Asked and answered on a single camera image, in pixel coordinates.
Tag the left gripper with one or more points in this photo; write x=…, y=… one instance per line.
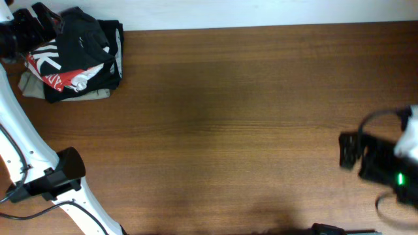
x=40, y=37

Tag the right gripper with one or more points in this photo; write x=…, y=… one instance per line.
x=374, y=148

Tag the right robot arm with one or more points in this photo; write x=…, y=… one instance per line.
x=405, y=148

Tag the red folded t-shirt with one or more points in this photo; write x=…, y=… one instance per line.
x=56, y=81

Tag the black folded garment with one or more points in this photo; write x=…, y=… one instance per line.
x=106, y=80

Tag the dark green Nike t-shirt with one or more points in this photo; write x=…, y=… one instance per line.
x=82, y=45

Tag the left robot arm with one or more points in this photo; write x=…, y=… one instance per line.
x=37, y=170

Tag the beige folded garment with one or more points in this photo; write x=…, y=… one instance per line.
x=30, y=86

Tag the white folded garment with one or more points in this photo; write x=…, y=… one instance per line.
x=80, y=81

